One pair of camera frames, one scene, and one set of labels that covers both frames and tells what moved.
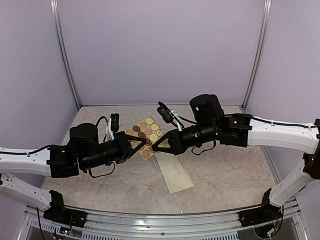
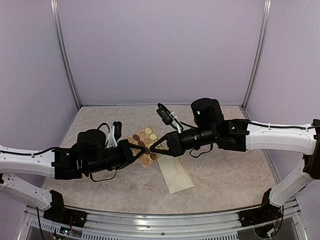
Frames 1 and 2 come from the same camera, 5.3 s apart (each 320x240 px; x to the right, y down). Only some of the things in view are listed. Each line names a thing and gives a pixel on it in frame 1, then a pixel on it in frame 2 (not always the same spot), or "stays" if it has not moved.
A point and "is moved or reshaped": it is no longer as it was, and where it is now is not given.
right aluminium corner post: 266,14 stays
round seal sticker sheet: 149,130 is moved or reshaped
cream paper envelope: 174,172 stays
